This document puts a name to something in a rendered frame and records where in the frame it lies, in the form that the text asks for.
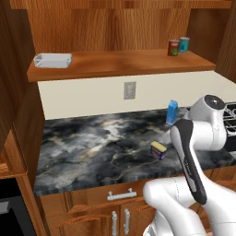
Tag wooden cabinet shelf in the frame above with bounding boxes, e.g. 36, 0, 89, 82
27, 48, 218, 83

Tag wooden cabinet door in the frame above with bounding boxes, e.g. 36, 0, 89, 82
215, 0, 236, 76
0, 0, 46, 192

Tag blue and yellow can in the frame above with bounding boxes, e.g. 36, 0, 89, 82
149, 140, 168, 161

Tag blue carton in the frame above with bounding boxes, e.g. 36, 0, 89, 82
165, 100, 180, 126

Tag wooden drawer front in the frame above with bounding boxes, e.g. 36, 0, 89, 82
63, 180, 155, 216

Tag white rectangular tray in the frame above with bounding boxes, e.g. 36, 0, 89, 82
33, 53, 74, 69

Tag red can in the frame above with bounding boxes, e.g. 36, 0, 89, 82
167, 39, 181, 57

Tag teal can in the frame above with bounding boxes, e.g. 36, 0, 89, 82
178, 36, 191, 54

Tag wooden cupboard door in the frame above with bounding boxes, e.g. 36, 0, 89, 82
56, 209, 122, 236
119, 199, 160, 236

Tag black hob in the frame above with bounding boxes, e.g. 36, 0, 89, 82
221, 102, 236, 151

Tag black oven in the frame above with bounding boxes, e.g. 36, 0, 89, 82
0, 176, 39, 236

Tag grey wall socket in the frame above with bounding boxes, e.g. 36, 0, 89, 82
123, 80, 137, 101

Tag silver drawer handle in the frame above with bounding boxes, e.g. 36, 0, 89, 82
107, 188, 138, 202

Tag silver cupboard handle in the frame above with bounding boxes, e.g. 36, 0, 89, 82
123, 207, 131, 236
111, 210, 118, 236

